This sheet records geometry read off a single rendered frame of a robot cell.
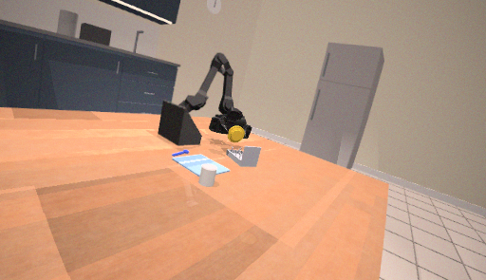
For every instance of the white dish rack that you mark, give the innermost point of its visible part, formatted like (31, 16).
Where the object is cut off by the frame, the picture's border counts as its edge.
(247, 158)

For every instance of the yellow plate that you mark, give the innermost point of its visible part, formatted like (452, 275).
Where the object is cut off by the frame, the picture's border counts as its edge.
(236, 134)

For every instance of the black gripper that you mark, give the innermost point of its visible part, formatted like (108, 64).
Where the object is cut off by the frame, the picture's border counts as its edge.
(220, 126)

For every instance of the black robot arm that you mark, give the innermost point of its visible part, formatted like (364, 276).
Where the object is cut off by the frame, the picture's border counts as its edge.
(226, 106)

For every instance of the light blue square mat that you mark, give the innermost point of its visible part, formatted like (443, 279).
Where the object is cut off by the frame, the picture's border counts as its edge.
(193, 164)

